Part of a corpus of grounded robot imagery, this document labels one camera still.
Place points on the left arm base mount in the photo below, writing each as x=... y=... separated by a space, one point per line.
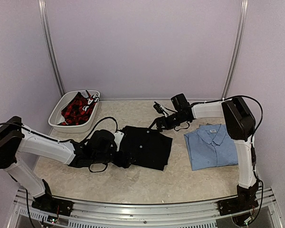
x=53 y=205

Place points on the red black plaid shirt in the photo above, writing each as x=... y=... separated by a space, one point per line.
x=79 y=109

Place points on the aluminium corner post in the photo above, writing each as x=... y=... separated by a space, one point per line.
x=50 y=48
x=236 y=48

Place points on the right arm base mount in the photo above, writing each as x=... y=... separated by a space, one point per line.
x=245 y=200

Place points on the right aluminium corner post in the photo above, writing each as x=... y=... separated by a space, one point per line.
x=236 y=48

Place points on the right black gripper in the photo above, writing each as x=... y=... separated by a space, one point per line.
x=159 y=124

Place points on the white plastic bin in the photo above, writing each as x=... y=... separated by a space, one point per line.
x=56 y=117

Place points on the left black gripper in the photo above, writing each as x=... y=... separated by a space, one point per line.
x=119 y=162

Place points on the left aluminium corner post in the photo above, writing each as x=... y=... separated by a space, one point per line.
x=50 y=48

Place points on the aluminium front rail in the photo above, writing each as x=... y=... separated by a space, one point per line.
x=90 y=214

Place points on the light blue folded shirt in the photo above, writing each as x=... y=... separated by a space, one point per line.
x=210 y=146

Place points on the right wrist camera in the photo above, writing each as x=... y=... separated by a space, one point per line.
x=160 y=109

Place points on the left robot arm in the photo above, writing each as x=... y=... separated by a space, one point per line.
x=17 y=138

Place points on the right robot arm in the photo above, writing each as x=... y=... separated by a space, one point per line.
x=240 y=123

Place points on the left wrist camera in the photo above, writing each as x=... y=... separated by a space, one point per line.
x=118 y=136

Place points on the black long sleeve shirt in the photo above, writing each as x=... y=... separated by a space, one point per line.
x=145 y=147

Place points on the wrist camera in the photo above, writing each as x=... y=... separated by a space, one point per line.
x=160 y=109
x=118 y=136

